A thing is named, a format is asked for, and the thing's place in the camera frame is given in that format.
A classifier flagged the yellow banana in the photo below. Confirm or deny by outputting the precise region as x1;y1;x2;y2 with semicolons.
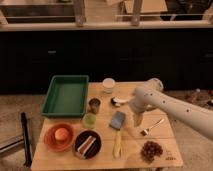
113;131;122;158

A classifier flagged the green plastic tray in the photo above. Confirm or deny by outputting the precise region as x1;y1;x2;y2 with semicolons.
42;75;89;118

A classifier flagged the dark bowl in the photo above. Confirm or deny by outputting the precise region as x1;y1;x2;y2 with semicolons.
74;130;102;159

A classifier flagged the bacon strips toy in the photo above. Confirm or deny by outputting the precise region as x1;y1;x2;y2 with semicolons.
77;136;96;155

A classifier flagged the metal fork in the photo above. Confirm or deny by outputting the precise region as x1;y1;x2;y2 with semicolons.
140;119;164;136

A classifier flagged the green cup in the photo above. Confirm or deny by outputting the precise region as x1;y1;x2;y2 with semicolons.
82;113;96;129

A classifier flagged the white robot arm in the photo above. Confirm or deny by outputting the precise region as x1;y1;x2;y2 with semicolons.
129;78;213;141

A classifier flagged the white cup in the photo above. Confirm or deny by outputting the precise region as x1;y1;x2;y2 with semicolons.
102;78;115;93

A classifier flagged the orange bowl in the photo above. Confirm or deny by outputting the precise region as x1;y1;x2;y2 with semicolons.
44;123;74;152

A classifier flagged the blue sponge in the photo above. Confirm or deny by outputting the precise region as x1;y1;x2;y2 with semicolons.
109;111;126;130

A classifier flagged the orange fruit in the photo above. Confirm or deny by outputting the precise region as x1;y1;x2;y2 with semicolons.
55;128;69;141

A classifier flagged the bunch of dark grapes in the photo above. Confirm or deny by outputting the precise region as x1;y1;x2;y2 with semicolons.
141;141;163;163

